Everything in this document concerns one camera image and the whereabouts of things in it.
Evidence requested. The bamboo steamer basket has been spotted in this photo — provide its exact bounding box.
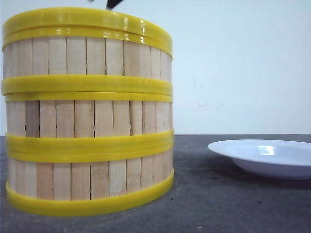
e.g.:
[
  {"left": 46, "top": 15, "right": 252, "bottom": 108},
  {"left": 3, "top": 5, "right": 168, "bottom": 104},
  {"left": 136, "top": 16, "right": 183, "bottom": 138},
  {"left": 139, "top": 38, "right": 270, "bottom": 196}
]
[
  {"left": 1, "top": 27, "right": 173, "bottom": 102},
  {"left": 6, "top": 100, "right": 173, "bottom": 163},
  {"left": 6, "top": 150, "right": 174, "bottom": 216}
]

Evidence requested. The white plate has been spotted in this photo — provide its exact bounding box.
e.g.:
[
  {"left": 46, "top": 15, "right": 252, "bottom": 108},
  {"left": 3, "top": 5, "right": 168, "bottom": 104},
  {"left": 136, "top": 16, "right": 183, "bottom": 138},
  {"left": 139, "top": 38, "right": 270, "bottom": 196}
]
[{"left": 207, "top": 139, "right": 311, "bottom": 180}]

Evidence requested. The woven bamboo steamer lid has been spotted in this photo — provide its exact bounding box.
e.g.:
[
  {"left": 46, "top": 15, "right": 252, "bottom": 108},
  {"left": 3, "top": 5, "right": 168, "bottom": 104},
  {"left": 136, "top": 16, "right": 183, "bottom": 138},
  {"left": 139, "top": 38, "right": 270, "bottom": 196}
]
[{"left": 2, "top": 7, "right": 173, "bottom": 52}]

